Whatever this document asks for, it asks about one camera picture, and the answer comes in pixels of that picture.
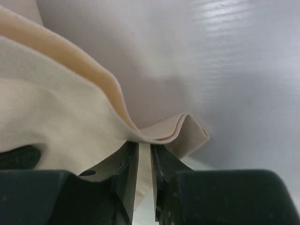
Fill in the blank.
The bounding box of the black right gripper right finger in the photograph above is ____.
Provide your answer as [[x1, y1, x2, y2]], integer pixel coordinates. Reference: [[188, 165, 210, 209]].
[[150, 145, 293, 225]]

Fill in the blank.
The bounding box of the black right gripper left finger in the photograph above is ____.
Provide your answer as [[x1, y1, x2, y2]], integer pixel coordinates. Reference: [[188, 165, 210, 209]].
[[0, 142, 139, 225]]

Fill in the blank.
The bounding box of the beige cloth drape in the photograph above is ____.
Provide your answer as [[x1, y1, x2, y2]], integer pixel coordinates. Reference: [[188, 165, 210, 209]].
[[0, 0, 209, 206]]

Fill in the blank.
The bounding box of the stainless steel tray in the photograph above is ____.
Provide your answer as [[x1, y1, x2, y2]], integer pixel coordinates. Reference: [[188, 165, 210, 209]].
[[0, 145, 42, 170]]

